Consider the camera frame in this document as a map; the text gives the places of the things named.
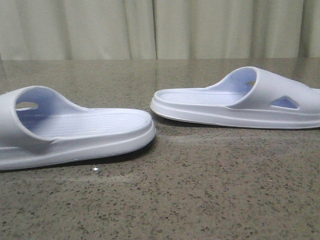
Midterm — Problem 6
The light blue slipper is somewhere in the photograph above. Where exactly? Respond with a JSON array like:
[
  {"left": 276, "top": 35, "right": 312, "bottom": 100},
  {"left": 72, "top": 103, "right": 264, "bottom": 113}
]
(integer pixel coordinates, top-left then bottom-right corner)
[
  {"left": 150, "top": 66, "right": 320, "bottom": 129},
  {"left": 0, "top": 86, "right": 156, "bottom": 171}
]

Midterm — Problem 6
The pale grey-green curtain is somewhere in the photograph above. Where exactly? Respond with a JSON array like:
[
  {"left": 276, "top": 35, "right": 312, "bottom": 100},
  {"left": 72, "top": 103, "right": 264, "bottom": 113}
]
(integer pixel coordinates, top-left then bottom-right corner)
[{"left": 0, "top": 0, "right": 320, "bottom": 60}]

